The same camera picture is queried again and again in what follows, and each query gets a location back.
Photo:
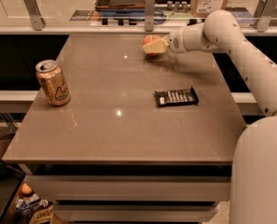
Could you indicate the dark bin at left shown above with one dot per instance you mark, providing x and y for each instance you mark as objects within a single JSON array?
[{"x": 10, "y": 180}]

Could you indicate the orange soda can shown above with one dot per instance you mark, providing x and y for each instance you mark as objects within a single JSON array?
[{"x": 52, "y": 82}]

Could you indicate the small orange fruit in bin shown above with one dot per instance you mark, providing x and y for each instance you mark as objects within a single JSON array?
[{"x": 26, "y": 190}]

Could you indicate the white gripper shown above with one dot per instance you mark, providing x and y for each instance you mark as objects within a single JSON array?
[{"x": 175, "y": 42}]

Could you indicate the upper grey drawer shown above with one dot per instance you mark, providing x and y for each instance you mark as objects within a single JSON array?
[{"x": 129, "y": 188}]

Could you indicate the metal glass bracket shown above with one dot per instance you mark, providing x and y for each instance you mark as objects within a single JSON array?
[
  {"x": 149, "y": 15},
  {"x": 37, "y": 21},
  {"x": 263, "y": 14}
]

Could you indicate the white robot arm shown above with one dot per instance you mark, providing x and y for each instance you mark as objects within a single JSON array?
[{"x": 253, "y": 188}]

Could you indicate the snack bag in bin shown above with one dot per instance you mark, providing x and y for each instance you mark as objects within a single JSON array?
[{"x": 33, "y": 210}]

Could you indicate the lower grey drawer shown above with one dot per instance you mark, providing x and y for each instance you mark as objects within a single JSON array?
[{"x": 135, "y": 214}]

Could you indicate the left metal glass bracket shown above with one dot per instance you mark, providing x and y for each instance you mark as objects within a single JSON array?
[{"x": 37, "y": 21}]

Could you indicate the red apple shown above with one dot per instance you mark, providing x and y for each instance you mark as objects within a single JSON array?
[{"x": 151, "y": 40}]

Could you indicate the right metal glass bracket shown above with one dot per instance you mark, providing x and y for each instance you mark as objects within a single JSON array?
[{"x": 263, "y": 14}]

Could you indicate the middle metal glass bracket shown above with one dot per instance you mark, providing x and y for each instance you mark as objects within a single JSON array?
[{"x": 149, "y": 15}]

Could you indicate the grey drawer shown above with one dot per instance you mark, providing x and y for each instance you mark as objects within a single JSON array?
[
  {"x": 129, "y": 188},
  {"x": 135, "y": 214}
]

